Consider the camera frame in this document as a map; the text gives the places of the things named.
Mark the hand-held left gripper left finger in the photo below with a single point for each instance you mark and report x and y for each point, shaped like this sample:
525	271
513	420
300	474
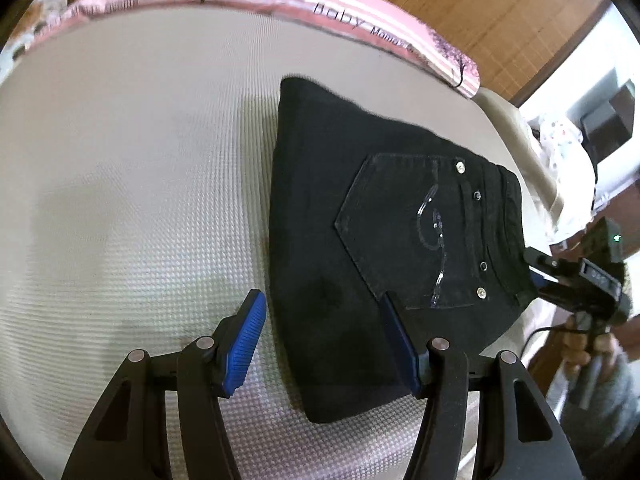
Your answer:
245	342

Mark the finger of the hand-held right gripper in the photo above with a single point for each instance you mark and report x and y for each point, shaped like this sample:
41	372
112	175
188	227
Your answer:
557	294
545	261

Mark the beige blanket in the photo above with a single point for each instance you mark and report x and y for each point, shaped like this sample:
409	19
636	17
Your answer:
520	125

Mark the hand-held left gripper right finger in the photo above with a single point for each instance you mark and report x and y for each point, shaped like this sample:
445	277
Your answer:
400	350

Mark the black pants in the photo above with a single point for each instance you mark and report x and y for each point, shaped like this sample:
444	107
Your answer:
350	210

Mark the beige textured mattress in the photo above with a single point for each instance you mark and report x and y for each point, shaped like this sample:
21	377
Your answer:
125	160

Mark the white dotted cloth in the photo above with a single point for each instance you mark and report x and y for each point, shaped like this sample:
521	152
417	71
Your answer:
557	140

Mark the black box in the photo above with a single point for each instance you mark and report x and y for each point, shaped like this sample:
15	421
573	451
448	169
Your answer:
607	120

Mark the pink striped bed bumper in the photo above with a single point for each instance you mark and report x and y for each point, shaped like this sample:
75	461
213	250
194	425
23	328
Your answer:
350	16

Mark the person's right hand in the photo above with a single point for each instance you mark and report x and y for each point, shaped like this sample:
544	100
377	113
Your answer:
582	347

